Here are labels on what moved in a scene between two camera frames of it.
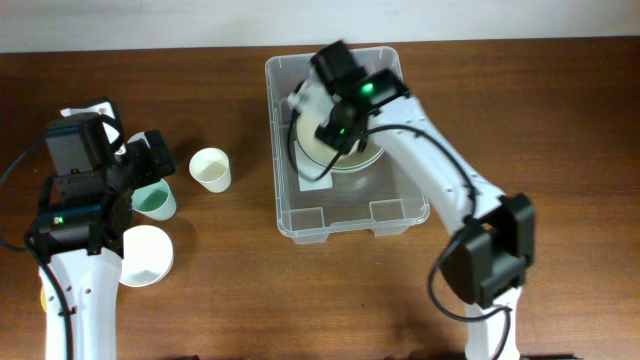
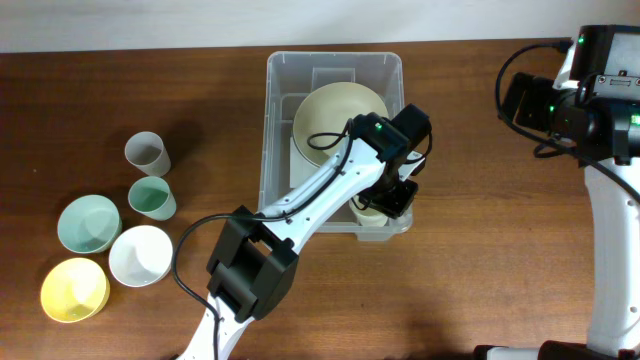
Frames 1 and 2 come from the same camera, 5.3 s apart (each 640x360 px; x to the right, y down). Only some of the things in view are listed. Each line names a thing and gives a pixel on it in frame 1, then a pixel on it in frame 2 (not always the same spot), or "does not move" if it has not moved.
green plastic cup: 155,201 does not move
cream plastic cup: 211,168 → 366,215
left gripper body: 140,168 → 393,198
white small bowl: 148,256 does not move
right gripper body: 337,133 → 540,108
